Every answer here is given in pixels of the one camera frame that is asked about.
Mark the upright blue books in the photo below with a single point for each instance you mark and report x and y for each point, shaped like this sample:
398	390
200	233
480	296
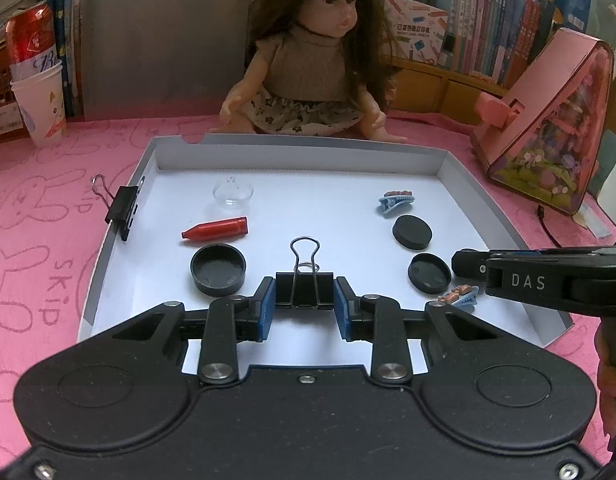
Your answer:
65	20

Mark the black round cap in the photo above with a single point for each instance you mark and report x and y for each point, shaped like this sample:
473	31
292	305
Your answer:
218	270
429	272
411	232

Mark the red drink can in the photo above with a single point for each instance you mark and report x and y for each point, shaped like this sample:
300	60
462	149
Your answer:
30	35

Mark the white shallow cardboard tray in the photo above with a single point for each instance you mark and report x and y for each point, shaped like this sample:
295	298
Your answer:
313	195

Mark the pink rabbit print mat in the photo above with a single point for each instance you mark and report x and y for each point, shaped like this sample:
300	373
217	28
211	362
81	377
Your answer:
38	270

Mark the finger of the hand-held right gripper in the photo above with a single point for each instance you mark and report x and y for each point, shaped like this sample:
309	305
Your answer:
470	264
562	253

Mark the row of upright books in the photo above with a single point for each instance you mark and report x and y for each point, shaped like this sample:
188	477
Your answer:
497	15

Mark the red crayon-shaped cap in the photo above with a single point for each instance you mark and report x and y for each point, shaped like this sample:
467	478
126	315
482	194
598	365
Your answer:
223	227

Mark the yellow wooden organizer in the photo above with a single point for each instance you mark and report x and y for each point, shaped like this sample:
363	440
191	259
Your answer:
437	92

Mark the person's right hand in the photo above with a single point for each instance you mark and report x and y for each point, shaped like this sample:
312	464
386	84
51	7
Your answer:
612	375

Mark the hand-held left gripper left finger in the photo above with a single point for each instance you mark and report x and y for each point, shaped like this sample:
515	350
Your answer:
267	306

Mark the grey panel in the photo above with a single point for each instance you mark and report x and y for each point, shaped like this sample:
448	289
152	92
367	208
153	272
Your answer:
163	35

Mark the pink house-shaped box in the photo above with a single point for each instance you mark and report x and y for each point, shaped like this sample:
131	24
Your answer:
552	110

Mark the long-haired baby doll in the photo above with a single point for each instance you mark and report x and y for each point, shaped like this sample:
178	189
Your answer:
308	65

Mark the small blue hair clip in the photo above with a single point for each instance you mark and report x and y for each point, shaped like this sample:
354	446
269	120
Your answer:
462	296
393	205

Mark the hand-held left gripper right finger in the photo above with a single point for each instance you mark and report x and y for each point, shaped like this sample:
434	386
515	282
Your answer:
344	306

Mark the white paper cup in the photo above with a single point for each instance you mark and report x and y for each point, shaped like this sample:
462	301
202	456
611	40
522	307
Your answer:
40	110

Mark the white box with colourful print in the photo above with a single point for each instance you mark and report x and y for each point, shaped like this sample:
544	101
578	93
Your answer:
415	30

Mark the black binder clip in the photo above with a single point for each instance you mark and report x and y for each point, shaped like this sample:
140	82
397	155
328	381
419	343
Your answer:
122	207
303	290

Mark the clear glass dome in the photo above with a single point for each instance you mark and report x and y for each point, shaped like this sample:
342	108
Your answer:
233	197

